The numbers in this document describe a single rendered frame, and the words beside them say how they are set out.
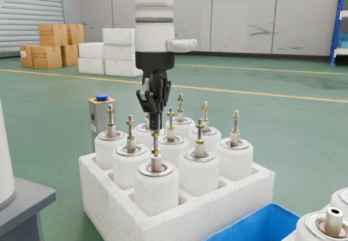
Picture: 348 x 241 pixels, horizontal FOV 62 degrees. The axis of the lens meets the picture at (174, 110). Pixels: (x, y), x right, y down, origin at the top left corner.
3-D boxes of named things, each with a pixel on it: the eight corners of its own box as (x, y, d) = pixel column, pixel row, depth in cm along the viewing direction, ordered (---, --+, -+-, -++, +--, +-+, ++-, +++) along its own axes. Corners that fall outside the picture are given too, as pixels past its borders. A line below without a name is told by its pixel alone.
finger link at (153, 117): (151, 103, 57) (151, 127, 59) (145, 106, 55) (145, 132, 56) (158, 104, 57) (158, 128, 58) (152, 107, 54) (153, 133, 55)
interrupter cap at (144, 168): (134, 165, 63) (134, 162, 63) (166, 159, 66) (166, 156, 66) (144, 181, 57) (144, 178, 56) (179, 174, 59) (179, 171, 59)
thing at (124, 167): (122, 230, 69) (119, 162, 64) (111, 209, 77) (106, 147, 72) (158, 217, 74) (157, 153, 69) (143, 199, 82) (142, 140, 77)
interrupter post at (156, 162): (149, 168, 62) (148, 154, 61) (159, 166, 63) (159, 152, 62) (152, 173, 60) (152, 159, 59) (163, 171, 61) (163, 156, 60)
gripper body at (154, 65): (145, 45, 59) (146, 90, 62) (126, 48, 52) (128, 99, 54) (180, 46, 57) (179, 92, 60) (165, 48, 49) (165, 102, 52)
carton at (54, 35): (68, 45, 423) (66, 24, 415) (55, 46, 402) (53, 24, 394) (53, 45, 435) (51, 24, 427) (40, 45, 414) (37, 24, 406)
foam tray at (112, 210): (146, 305, 58) (144, 230, 53) (83, 209, 89) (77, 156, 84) (269, 230, 80) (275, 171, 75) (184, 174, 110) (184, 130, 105)
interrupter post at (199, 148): (200, 159, 66) (200, 146, 65) (192, 155, 68) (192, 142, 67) (206, 155, 68) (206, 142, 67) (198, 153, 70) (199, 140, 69)
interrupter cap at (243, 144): (221, 138, 79) (221, 136, 79) (249, 140, 77) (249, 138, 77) (218, 149, 72) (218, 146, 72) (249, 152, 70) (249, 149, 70)
